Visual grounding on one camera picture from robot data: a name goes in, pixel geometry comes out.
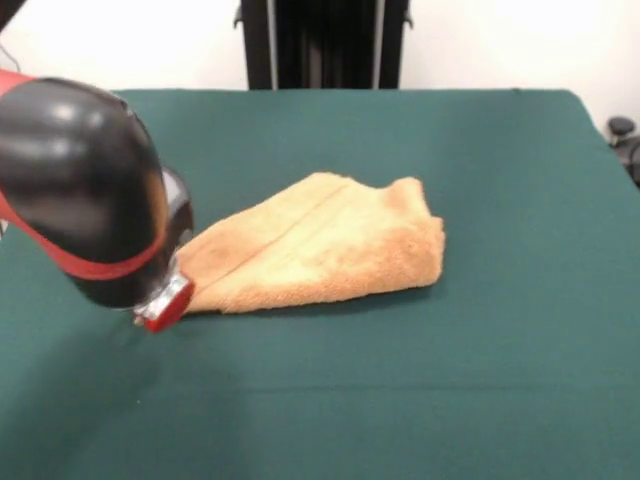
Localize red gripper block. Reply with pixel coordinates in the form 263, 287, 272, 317
142, 280, 195, 334

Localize orange terry towel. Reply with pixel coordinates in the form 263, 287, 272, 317
174, 172, 446, 316

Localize dark green table cloth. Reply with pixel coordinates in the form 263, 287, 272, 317
0, 88, 640, 480

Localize dark stand base with wheel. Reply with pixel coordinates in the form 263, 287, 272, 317
607, 116, 640, 190

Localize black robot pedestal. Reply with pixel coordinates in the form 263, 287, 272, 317
232, 0, 414, 91

